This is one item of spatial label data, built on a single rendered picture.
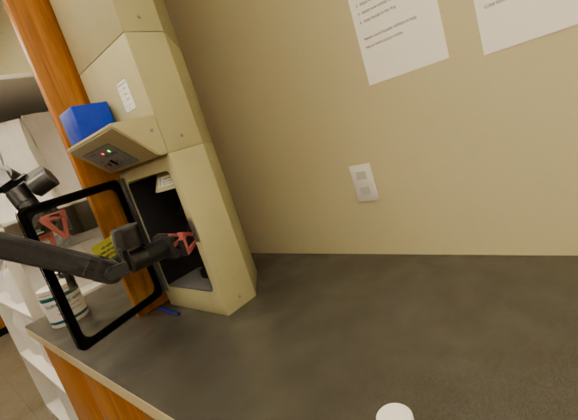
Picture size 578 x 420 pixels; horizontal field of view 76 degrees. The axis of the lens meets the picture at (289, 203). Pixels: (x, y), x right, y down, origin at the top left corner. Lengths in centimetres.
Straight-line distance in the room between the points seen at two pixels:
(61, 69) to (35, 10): 17
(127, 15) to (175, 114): 25
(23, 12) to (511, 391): 144
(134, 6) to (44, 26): 39
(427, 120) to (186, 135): 62
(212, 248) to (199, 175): 20
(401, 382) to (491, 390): 13
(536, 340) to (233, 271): 72
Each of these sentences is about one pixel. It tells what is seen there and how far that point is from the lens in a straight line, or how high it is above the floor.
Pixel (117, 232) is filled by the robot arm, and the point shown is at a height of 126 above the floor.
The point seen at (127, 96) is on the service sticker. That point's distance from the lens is 109.
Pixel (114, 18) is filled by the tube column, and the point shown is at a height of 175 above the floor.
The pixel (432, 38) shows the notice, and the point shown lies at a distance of 100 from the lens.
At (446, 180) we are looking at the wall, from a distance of 103.
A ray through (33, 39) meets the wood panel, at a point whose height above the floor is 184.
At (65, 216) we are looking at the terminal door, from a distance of 115.
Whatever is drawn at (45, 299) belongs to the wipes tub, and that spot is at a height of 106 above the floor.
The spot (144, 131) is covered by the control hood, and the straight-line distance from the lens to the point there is 98.
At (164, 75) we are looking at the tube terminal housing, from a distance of 105.
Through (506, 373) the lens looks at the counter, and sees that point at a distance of 69.
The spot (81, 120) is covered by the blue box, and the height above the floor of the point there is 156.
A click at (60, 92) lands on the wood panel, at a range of 134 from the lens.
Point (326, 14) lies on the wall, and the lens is 113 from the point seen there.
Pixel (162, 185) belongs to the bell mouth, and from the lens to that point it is 111.
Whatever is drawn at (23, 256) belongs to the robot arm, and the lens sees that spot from 103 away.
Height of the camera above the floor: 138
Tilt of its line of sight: 11 degrees down
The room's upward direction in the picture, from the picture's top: 17 degrees counter-clockwise
